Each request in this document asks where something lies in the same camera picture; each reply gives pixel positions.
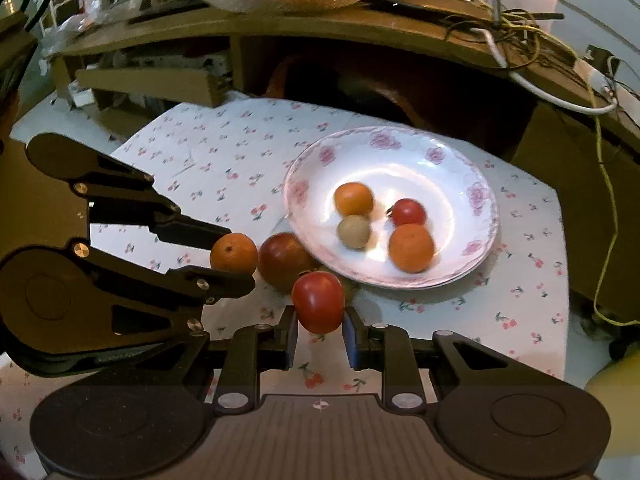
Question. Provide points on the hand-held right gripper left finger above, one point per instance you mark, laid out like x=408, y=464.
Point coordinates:
x=290, y=342

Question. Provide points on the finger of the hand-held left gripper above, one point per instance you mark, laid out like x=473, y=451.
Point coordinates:
x=195, y=232
x=220, y=285

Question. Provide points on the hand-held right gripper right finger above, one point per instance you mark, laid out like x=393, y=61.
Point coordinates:
x=352, y=342

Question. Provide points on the small orange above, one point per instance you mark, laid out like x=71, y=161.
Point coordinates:
x=353, y=199
x=411, y=248
x=233, y=253

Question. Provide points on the red tomato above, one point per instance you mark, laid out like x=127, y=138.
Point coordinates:
x=408, y=212
x=318, y=302

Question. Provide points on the small brown round fruit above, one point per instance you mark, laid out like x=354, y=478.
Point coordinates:
x=354, y=232

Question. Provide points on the white floral plate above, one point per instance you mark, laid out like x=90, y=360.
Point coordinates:
x=390, y=205

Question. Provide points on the dark red apple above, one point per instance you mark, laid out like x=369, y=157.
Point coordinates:
x=282, y=260

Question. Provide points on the wooden drawer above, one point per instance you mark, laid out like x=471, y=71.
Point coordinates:
x=150, y=85

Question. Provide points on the wooden television cabinet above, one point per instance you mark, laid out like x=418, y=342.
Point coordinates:
x=310, y=35

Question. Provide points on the yellow trash can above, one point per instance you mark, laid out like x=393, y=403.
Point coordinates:
x=617, y=390

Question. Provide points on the white power strip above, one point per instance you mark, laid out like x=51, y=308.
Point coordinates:
x=612, y=90

